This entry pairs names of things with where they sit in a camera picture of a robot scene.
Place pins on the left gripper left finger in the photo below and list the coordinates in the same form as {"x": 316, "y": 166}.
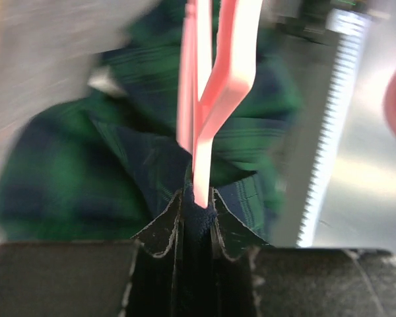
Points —
{"x": 158, "y": 237}

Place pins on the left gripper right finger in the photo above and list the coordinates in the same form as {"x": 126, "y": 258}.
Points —
{"x": 230, "y": 237}

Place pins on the dark green plaid cloth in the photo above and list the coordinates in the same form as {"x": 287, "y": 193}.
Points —
{"x": 101, "y": 168}

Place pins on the pink hanger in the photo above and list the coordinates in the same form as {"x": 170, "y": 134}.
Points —
{"x": 214, "y": 77}

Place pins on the slotted cable duct rail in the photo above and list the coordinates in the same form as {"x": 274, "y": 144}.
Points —
{"x": 352, "y": 29}

